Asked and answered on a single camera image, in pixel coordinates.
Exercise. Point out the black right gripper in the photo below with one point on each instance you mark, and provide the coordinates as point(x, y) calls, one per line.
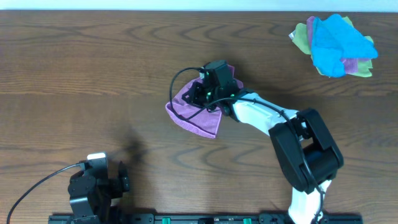
point(193, 92)

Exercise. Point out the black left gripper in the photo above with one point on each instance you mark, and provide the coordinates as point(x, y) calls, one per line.
point(122, 179)

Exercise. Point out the purple microfiber cloth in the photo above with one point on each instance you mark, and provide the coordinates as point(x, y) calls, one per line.
point(204, 122)

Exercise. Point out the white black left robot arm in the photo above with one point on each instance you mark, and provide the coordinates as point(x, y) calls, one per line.
point(91, 190)

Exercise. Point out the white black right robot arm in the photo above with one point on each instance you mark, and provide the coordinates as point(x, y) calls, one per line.
point(307, 153)

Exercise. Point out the blue microfiber cloth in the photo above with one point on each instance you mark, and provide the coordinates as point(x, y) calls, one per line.
point(335, 41)

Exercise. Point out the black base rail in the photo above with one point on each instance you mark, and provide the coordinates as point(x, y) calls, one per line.
point(148, 218)

